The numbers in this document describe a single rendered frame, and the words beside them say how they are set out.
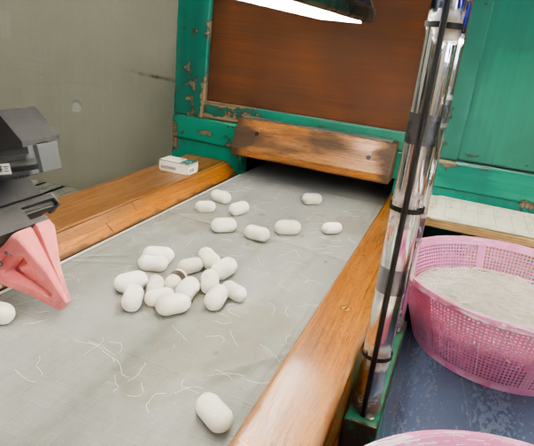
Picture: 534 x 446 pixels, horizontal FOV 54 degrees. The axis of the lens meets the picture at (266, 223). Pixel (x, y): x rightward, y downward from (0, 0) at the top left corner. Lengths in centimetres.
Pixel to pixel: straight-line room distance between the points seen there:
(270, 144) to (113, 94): 126
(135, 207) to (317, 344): 40
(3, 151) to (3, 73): 196
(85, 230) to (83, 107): 156
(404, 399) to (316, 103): 59
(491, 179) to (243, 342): 60
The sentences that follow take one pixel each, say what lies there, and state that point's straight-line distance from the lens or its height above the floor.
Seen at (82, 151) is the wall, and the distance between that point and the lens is 228.
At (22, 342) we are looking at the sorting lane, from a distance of 51.
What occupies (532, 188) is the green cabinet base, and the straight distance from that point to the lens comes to 98.
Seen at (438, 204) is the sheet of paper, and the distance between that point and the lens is 90.
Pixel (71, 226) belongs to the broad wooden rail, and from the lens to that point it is 69.
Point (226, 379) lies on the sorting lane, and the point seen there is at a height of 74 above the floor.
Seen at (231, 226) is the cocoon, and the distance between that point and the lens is 74.
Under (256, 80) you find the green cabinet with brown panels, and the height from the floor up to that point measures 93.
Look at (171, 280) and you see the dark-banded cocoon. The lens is 57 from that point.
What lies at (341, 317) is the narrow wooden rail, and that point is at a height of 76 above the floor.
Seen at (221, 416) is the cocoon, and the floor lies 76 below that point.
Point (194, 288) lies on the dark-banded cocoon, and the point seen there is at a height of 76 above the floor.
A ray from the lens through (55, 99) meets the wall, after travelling 231.
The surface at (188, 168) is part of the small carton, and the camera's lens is 93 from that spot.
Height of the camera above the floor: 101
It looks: 20 degrees down
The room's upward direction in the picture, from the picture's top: 6 degrees clockwise
